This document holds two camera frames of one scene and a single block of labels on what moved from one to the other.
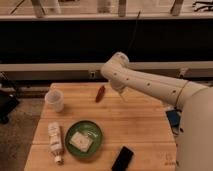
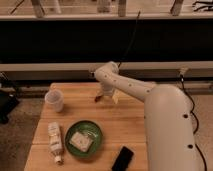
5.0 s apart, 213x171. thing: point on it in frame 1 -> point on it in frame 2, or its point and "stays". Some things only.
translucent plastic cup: (55, 101) stays
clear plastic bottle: (55, 141) stays
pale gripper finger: (123, 97) -> (116, 96)
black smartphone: (123, 160) stays
